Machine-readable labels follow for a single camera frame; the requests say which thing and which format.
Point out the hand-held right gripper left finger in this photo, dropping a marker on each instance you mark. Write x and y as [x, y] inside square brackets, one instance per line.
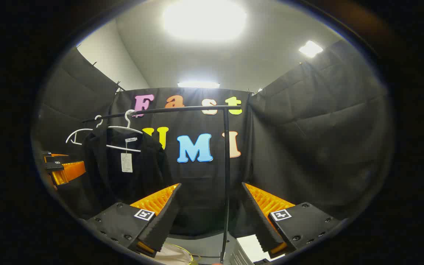
[164, 221]

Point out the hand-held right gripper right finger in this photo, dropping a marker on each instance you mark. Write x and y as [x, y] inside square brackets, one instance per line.
[261, 224]

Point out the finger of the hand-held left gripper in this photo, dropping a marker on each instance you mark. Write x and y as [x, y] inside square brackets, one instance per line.
[72, 171]
[55, 159]

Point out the black garment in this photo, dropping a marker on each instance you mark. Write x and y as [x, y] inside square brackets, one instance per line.
[145, 173]

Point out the white paper garment tag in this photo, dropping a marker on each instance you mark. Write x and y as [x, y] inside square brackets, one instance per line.
[126, 163]

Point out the black metal clothes rack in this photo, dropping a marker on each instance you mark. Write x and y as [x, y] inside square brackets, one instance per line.
[226, 165]

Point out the black backdrop cloth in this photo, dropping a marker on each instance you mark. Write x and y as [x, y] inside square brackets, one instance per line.
[315, 129]
[197, 176]
[76, 92]

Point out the ceiling light strip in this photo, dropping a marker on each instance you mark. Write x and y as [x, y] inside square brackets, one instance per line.
[198, 84]

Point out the small ceiling light panel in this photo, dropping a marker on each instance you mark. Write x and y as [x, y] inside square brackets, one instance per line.
[310, 49]

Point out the large ceiling light panel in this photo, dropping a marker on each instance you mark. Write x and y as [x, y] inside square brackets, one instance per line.
[204, 18]

